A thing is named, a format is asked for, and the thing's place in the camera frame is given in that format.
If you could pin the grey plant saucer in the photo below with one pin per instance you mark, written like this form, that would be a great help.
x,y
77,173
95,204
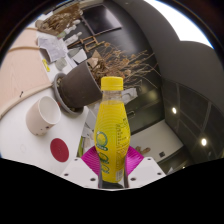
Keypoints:
x,y
56,87

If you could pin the brown wood carving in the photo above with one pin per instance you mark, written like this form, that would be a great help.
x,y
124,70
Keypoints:
x,y
63,19

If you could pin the black wall screen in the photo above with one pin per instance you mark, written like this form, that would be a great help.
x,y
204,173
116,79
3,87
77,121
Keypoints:
x,y
101,18

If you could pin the yellow drink bottle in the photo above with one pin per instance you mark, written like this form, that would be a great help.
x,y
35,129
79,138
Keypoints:
x,y
111,130

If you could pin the dried plant in dark pot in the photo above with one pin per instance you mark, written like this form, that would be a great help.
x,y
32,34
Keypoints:
x,y
78,86

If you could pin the small white figurine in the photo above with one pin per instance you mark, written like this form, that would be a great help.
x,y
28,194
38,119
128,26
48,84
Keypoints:
x,y
74,24
72,39

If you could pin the small grey cup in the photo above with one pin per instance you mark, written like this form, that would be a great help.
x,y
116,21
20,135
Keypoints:
x,y
61,64

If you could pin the wooden easel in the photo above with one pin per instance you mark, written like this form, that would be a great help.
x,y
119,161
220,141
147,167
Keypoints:
x,y
85,42

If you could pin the small yellow marker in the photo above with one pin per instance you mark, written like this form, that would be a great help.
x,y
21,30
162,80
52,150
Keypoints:
x,y
46,65

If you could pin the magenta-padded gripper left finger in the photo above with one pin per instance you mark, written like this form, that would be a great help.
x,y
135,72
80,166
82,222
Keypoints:
x,y
80,171

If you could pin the long ceiling light strip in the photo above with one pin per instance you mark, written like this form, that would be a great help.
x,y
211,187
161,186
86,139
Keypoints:
x,y
181,23

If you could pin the round ceiling spotlight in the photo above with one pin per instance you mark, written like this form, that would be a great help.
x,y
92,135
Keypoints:
x,y
203,142
174,110

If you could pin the wooden figure sculpture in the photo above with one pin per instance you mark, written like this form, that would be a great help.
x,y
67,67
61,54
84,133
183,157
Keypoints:
x,y
143,150

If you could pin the flat round red coaster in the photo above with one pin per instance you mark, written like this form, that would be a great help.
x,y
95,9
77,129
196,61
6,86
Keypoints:
x,y
59,150

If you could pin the crumpled printed paper sheet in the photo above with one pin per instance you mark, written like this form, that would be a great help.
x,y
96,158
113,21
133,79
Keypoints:
x,y
51,48

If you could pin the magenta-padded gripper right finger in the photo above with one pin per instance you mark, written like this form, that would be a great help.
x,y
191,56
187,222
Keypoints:
x,y
146,170

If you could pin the beige cup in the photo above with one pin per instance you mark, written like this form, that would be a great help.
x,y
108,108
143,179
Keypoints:
x,y
41,116

